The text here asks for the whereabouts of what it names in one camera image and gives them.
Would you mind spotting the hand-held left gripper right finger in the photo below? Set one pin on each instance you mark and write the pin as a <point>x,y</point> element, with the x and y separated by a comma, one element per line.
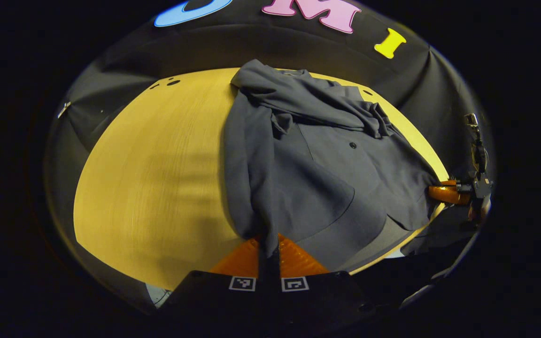
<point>327,300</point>

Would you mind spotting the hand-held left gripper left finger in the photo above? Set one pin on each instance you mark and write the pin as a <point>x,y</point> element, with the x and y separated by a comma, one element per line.
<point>214,300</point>

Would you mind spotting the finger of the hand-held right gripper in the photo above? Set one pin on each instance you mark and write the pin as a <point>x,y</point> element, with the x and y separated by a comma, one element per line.
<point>446,193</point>

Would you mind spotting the grey button shirt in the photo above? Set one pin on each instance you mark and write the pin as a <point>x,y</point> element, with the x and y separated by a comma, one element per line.
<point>308,178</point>

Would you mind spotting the black backdrop cloth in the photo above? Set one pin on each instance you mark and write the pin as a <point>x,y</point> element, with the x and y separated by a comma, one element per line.
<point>416,80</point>

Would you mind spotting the white cloth clip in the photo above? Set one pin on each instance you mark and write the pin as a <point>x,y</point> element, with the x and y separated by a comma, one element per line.
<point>64,109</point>

